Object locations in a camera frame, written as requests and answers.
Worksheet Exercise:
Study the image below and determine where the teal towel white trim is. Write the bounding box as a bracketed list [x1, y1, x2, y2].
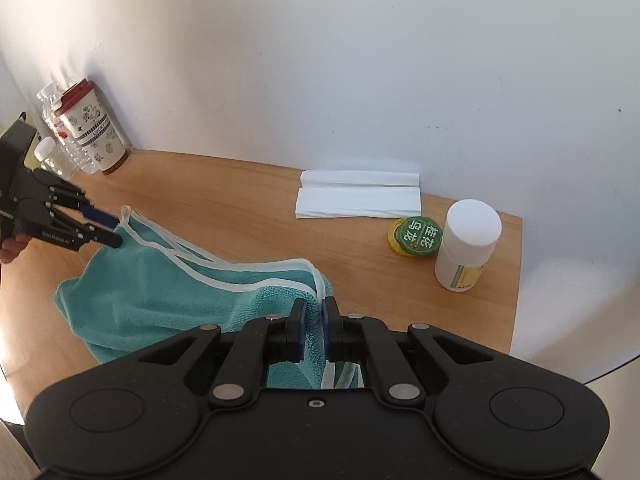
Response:
[53, 206, 362, 389]

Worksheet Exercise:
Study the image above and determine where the person left hand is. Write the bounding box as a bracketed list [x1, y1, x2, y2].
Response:
[0, 233, 32, 264]

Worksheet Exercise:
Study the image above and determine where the white lid glass jar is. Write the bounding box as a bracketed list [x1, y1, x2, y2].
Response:
[34, 136, 76, 180]

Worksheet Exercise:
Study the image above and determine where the water bottle right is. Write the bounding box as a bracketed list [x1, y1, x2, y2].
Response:
[50, 113, 99, 174]

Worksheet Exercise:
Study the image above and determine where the water bottle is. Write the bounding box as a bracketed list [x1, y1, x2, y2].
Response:
[37, 81, 64, 132]
[50, 113, 99, 174]

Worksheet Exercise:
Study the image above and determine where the red lid travel tumbler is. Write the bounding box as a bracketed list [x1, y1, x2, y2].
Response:
[54, 78, 128, 174]

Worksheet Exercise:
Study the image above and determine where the water bottle middle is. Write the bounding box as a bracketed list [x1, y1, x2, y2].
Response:
[37, 81, 64, 132]

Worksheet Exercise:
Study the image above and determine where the green yellow round tin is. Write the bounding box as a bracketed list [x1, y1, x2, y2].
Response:
[387, 217, 442, 258]

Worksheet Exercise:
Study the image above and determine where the folded white tissue paper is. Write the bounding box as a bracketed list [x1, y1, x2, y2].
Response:
[295, 170, 422, 219]

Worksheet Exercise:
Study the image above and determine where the white pill bottle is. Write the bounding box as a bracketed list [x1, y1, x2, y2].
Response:
[435, 200, 502, 292]

